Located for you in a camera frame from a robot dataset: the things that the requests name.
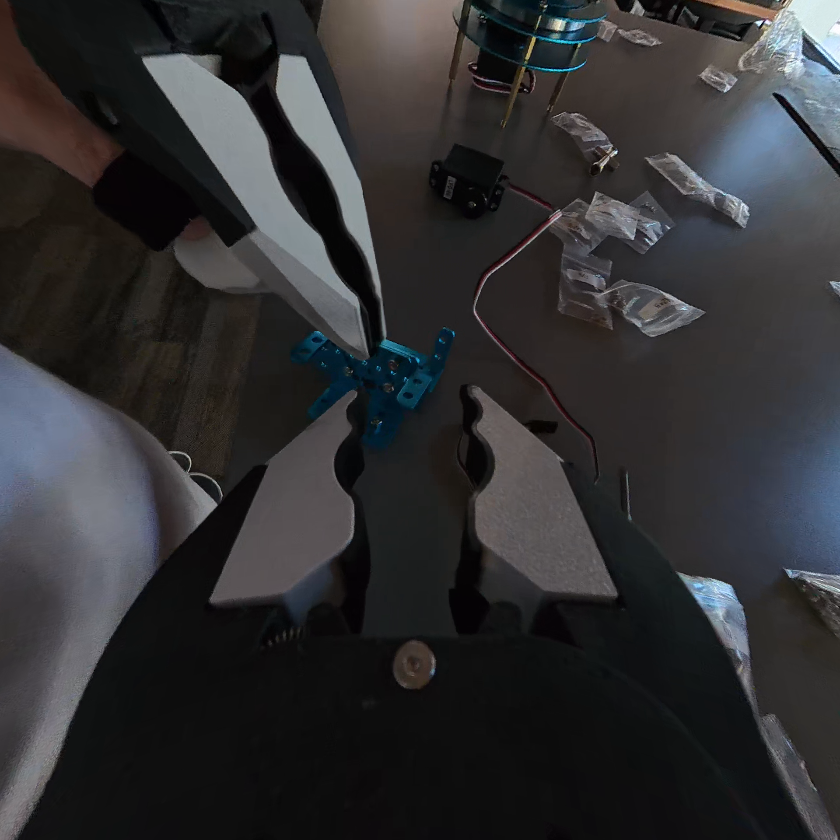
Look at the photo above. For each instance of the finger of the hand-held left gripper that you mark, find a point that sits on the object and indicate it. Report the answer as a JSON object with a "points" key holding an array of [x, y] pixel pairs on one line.
{"points": [[216, 144], [328, 131]]}

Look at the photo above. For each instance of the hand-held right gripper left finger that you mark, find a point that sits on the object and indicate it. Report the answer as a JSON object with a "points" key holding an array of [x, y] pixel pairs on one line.
{"points": [[295, 518]]}

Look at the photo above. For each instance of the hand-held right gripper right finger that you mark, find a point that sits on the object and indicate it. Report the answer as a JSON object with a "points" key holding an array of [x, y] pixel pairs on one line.
{"points": [[531, 525]]}

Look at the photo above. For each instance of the blue metal bracket assembly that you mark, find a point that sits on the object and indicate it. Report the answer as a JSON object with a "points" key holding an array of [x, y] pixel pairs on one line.
{"points": [[394, 380]]}

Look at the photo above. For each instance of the blue toy robot arm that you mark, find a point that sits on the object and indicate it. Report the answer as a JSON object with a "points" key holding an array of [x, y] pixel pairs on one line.
{"points": [[525, 49]]}

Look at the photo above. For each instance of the dark wooden desk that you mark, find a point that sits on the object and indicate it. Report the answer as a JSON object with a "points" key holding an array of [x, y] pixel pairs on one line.
{"points": [[722, 426]]}

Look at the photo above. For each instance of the person's left hand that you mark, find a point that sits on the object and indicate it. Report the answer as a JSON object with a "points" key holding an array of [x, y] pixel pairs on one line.
{"points": [[46, 118]]}

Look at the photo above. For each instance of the black stick tool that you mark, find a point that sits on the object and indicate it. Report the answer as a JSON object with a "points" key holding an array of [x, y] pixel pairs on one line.
{"points": [[625, 492]]}

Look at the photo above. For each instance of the black servo motor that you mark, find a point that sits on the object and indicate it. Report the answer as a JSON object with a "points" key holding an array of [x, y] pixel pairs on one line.
{"points": [[466, 177]]}

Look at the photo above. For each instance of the person's white clothing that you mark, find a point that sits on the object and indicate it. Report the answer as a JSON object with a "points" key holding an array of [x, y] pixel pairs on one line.
{"points": [[72, 525]]}

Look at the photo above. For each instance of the small metal fitting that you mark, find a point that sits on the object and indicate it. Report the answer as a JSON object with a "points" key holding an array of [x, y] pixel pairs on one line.
{"points": [[604, 161]]}

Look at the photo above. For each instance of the large crumpled clear plastic wrap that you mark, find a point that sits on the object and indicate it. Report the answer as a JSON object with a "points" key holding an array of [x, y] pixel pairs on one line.
{"points": [[774, 43]]}

